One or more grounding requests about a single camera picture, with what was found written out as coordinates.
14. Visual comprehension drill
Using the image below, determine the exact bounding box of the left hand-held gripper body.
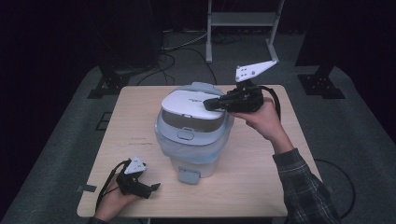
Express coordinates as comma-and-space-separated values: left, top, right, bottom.
115, 156, 148, 197

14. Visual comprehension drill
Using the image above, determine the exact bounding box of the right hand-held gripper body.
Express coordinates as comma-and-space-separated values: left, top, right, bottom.
226, 60, 278, 114

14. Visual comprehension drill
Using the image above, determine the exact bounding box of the white grey pedal trash can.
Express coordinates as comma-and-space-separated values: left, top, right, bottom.
154, 81, 235, 186

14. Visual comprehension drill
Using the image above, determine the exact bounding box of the person's right hand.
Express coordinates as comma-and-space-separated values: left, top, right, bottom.
231, 97, 295, 155

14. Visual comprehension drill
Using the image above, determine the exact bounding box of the person's left hand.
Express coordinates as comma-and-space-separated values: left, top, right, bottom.
93, 175, 139, 223

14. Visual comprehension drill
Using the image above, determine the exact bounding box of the grey tape strip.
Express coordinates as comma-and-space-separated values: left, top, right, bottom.
76, 184, 98, 194

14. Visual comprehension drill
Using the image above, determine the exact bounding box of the dark floor socket box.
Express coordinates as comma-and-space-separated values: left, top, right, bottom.
94, 111, 113, 132

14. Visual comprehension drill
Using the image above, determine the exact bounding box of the white metal stand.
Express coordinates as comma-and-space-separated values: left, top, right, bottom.
205, 0, 286, 65

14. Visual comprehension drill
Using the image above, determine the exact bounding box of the right hand-held gripper black cable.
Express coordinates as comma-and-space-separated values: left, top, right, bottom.
260, 85, 357, 220

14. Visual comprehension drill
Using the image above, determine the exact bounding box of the hand-held gripper black cable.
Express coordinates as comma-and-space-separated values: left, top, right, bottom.
260, 85, 357, 220
94, 159, 130, 213

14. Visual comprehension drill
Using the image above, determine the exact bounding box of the left hand-held gripper black cable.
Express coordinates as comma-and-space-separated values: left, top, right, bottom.
94, 159, 130, 213

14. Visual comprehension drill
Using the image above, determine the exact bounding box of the black floor cable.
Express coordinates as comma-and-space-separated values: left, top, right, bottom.
135, 47, 218, 87

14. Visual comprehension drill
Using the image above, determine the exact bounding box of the white floor cable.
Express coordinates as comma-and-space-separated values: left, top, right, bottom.
161, 30, 209, 52

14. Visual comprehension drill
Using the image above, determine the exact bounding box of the black stand with base plate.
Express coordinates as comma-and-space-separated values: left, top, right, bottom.
86, 63, 157, 100
294, 0, 347, 100

